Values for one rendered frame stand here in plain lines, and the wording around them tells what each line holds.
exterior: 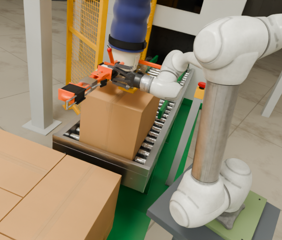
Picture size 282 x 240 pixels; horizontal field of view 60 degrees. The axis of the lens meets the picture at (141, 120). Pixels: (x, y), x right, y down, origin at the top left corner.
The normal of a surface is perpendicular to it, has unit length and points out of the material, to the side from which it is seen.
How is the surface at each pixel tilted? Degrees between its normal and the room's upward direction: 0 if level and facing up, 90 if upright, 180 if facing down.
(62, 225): 0
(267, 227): 0
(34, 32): 90
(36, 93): 90
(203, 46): 88
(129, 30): 80
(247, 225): 4
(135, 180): 90
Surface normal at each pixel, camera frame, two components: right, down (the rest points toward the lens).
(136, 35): 0.54, 0.48
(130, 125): -0.31, 0.45
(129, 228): 0.18, -0.83
